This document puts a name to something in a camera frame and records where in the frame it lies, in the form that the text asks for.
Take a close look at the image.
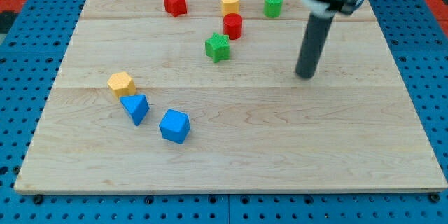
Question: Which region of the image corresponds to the wooden board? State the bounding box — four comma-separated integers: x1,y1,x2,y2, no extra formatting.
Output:
14,0,447,195

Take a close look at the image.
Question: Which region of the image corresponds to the yellow heart block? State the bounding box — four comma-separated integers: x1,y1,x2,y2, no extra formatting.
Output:
220,0,240,16

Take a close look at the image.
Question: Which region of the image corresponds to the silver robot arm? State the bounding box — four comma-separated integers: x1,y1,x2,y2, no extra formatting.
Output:
295,0,364,79

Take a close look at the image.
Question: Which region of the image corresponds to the green star block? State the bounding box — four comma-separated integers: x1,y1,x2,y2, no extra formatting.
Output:
205,33,230,63

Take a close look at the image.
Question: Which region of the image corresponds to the blue cube block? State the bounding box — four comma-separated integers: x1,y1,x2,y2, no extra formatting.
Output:
159,109,190,144

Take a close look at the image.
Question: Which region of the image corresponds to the red cylinder block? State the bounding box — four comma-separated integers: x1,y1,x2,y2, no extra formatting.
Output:
223,13,243,40

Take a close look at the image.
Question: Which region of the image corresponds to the blue triangle block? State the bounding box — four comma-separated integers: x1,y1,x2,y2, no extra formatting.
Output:
120,94,150,126

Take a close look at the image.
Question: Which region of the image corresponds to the red star block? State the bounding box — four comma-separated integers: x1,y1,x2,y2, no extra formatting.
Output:
163,0,188,18

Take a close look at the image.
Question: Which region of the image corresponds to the green cylinder block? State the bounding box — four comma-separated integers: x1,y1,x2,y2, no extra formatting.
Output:
263,0,284,18

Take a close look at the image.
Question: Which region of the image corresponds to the yellow hexagon block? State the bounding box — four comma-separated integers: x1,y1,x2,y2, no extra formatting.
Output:
107,71,137,99

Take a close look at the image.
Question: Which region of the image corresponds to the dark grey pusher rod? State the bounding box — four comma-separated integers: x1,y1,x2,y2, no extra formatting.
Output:
295,13,334,79

